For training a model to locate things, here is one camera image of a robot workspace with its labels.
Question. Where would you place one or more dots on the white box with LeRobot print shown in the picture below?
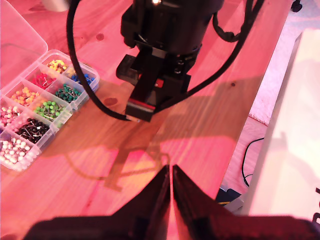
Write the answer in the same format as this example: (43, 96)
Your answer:
(295, 125)

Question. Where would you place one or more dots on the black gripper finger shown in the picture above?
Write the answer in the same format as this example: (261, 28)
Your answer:
(165, 92)
(192, 200)
(182, 86)
(152, 197)

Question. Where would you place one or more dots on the arm pale camera box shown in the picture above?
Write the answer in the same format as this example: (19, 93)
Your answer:
(55, 5)

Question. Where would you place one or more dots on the pale shaggy rug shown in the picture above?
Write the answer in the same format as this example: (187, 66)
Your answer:
(280, 62)

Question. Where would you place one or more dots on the small black object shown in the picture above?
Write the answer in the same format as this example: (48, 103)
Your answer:
(296, 5)

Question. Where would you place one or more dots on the clear plastic pin organizer box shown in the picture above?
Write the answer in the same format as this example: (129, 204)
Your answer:
(15, 37)

